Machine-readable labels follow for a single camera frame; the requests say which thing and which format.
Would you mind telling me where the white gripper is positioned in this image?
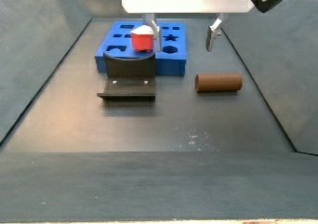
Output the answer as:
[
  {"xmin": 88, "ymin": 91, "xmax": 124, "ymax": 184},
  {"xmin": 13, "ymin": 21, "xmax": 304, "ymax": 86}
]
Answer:
[{"xmin": 121, "ymin": 0, "xmax": 253, "ymax": 51}]

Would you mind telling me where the brown cylinder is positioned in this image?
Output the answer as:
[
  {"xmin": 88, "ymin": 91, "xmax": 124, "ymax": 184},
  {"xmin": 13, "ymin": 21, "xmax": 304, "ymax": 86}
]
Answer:
[{"xmin": 195, "ymin": 73, "xmax": 241, "ymax": 93}]

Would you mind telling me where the red house-shaped peg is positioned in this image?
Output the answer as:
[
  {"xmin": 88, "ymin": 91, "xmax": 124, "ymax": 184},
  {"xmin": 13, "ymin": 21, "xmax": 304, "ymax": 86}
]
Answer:
[{"xmin": 130, "ymin": 25, "xmax": 153, "ymax": 52}]

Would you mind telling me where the blue shape sorter block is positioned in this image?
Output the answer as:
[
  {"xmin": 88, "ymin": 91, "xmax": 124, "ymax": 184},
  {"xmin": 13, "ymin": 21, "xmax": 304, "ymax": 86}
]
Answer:
[{"xmin": 94, "ymin": 20, "xmax": 185, "ymax": 76}]

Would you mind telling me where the black curved holder stand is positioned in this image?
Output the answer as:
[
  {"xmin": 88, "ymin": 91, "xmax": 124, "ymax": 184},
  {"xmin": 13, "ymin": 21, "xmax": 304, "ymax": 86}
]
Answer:
[{"xmin": 97, "ymin": 54, "xmax": 156, "ymax": 101}]

